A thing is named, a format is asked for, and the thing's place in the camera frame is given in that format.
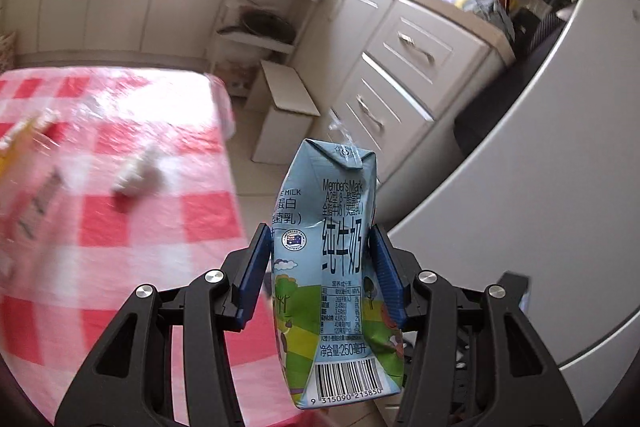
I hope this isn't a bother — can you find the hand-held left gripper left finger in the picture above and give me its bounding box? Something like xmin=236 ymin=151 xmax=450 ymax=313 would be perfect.
xmin=52 ymin=222 xmax=273 ymax=427

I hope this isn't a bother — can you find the crumpled white tissue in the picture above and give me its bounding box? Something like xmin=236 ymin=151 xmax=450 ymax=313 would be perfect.
xmin=111 ymin=144 xmax=165 ymax=198

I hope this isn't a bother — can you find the blue yellow bag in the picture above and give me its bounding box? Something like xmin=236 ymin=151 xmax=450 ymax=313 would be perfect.
xmin=440 ymin=0 xmax=516 ymax=42

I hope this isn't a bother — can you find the cream drawer cabinet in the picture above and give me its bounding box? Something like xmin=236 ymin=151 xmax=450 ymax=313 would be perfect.
xmin=295 ymin=0 xmax=516 ymax=188

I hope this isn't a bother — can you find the white refrigerator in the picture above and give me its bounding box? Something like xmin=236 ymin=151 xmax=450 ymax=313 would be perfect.
xmin=390 ymin=0 xmax=640 ymax=378

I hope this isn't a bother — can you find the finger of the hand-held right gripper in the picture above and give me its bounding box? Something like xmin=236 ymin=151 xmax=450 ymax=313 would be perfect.
xmin=495 ymin=271 xmax=532 ymax=314

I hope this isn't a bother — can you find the white cardboard box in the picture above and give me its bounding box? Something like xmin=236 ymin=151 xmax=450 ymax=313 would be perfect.
xmin=251 ymin=59 xmax=322 ymax=165

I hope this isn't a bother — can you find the dark frying pan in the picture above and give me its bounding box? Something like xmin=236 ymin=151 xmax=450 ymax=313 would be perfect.
xmin=220 ymin=7 xmax=296 ymax=44

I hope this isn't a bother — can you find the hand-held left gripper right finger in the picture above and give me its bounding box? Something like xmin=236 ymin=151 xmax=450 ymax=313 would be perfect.
xmin=369 ymin=223 xmax=586 ymax=427

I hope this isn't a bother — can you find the red white checkered tablecloth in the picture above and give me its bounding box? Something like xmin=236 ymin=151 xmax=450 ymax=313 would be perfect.
xmin=0 ymin=68 xmax=321 ymax=427

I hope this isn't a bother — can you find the light blue milk carton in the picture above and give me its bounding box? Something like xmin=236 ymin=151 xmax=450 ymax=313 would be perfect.
xmin=270 ymin=114 xmax=405 ymax=410

